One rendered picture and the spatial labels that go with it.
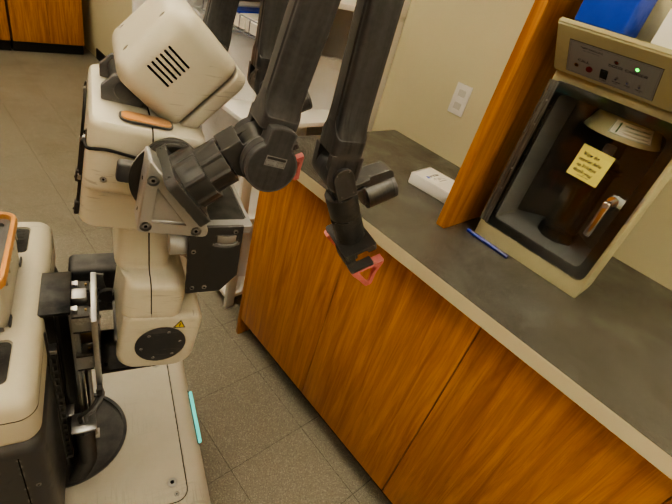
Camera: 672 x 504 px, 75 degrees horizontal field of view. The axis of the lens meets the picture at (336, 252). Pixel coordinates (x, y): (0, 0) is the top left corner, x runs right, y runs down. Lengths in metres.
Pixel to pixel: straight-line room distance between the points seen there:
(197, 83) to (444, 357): 0.86
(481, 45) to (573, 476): 1.39
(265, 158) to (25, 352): 0.57
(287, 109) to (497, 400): 0.84
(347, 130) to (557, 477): 0.89
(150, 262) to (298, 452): 1.05
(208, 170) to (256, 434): 1.29
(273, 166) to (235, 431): 1.29
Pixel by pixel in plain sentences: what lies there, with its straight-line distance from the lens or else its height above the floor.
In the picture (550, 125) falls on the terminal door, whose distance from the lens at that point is 1.22.
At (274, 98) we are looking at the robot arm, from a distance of 0.63.
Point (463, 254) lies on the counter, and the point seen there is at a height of 0.94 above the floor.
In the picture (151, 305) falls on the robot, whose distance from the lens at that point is 0.97.
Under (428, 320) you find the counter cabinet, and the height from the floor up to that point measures 0.79.
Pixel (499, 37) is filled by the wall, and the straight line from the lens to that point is 1.80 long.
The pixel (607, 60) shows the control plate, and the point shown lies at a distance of 1.12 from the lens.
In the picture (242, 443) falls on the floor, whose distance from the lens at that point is 1.76.
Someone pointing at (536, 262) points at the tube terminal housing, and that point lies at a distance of 1.29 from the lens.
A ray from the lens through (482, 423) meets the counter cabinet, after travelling 1.23.
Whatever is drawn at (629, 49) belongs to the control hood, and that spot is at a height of 1.49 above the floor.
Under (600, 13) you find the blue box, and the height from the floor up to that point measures 1.53.
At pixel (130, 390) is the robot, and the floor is 0.28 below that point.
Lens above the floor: 1.51
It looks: 34 degrees down
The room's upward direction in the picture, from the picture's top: 17 degrees clockwise
